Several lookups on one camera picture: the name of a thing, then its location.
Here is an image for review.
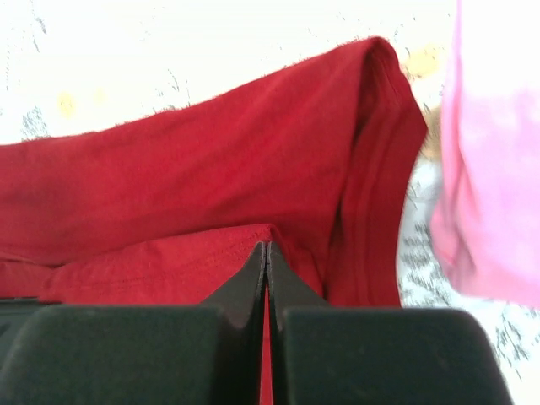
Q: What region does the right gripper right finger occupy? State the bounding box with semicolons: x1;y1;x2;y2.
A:
266;243;511;405

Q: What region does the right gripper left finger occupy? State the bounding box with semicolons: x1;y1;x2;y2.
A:
1;243;266;405

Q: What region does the red t shirt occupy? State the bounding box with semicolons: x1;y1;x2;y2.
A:
1;37;426;404

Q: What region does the folded pink t shirt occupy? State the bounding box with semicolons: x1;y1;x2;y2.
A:
429;1;539;307

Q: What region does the floral table cloth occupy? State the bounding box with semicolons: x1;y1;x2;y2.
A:
1;1;539;404

